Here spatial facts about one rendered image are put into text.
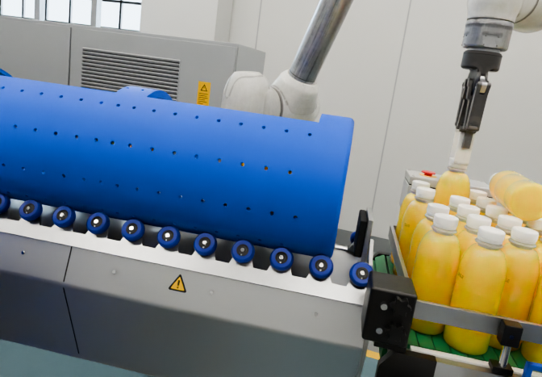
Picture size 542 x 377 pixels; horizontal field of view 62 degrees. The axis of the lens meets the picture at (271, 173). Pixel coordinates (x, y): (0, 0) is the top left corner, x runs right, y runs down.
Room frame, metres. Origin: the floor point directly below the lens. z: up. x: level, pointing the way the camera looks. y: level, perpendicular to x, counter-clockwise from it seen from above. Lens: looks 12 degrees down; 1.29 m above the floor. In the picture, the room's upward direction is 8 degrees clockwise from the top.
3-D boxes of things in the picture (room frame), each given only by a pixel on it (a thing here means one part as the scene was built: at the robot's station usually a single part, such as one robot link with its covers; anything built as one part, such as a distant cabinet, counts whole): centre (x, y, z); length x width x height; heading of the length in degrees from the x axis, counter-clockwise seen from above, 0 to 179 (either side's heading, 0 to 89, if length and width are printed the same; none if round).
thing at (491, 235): (0.69, -0.36, 1.09); 0.04 x 0.04 x 0.02
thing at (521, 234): (0.72, -0.43, 1.09); 0.04 x 0.04 x 0.02
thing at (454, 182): (0.98, -0.40, 1.06); 0.07 x 0.07 x 0.19
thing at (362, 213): (0.88, -0.20, 0.99); 0.10 x 0.02 x 0.12; 171
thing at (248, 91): (1.58, 0.11, 1.19); 0.18 x 0.16 x 0.22; 130
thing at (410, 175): (1.14, -0.45, 1.05); 0.20 x 0.10 x 0.10; 81
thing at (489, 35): (0.98, -0.40, 1.43); 0.09 x 0.09 x 0.06
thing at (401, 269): (0.87, -0.28, 0.96); 0.40 x 0.01 x 0.03; 171
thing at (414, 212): (0.95, -0.33, 0.99); 0.07 x 0.07 x 0.19
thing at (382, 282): (0.68, -0.22, 0.95); 0.10 x 0.07 x 0.10; 171
